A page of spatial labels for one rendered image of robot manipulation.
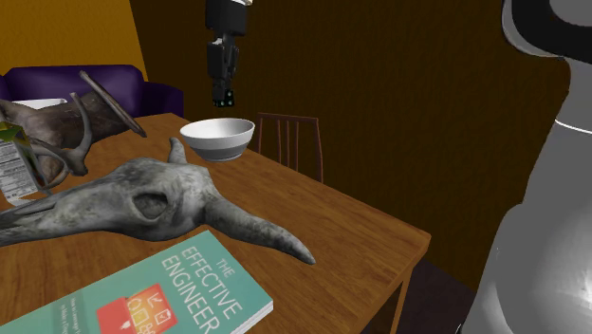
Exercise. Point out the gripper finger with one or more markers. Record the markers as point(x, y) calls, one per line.
point(233, 58)
point(216, 60)

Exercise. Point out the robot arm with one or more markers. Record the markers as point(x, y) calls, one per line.
point(536, 222)

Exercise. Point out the white bowl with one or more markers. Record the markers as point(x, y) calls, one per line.
point(217, 139)

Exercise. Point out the purple sofa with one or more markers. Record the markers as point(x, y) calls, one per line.
point(125, 85)

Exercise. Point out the dark wooden chair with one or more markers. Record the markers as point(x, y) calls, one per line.
point(319, 148)

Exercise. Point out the grey animal skull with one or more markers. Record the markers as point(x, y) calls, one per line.
point(152, 199)

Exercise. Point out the brown antlered head trophy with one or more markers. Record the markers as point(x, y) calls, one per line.
point(60, 122)

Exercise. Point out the wooden table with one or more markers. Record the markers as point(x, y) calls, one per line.
point(347, 240)

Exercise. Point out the carton with printed label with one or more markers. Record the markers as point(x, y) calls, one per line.
point(16, 166)

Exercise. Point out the teal book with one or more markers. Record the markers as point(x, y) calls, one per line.
point(185, 291)

